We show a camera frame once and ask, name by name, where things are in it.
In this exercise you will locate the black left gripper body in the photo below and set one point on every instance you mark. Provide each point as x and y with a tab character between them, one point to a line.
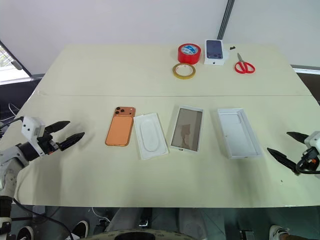
46	145

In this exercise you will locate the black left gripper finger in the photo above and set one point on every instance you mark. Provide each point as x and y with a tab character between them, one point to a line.
71	141
58	126

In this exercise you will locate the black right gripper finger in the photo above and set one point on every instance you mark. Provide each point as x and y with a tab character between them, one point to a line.
298	137
283	160

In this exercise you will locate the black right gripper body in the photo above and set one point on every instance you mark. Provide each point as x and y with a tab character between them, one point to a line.
310	160

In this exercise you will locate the orange smartphone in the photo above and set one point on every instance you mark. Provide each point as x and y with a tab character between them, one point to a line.
120	130

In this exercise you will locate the white moulded insert tray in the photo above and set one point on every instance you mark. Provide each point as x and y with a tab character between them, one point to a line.
151	137

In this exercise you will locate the white box with blue phone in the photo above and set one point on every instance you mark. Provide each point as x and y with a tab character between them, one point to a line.
213	48

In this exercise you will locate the black shoe with white sole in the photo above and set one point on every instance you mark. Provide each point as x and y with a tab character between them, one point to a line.
81	228
26	235

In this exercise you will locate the grey leg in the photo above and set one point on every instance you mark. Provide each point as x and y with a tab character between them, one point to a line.
191	221
125	220

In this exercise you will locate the small black object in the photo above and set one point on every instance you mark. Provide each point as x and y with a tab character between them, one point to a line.
232	47

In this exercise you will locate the yellow tape roll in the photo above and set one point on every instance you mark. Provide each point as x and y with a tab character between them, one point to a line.
183	77

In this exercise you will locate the red tape roll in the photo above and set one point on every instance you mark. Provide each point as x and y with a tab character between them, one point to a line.
183	57

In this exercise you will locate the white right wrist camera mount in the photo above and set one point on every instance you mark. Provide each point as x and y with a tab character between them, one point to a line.
314	140

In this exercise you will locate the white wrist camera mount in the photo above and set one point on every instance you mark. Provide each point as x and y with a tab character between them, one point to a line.
31	126
314	140

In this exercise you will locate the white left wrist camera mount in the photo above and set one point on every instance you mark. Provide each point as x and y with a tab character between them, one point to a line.
31	126

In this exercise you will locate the dark window frame bar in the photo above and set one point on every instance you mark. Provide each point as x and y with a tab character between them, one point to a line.
15	58

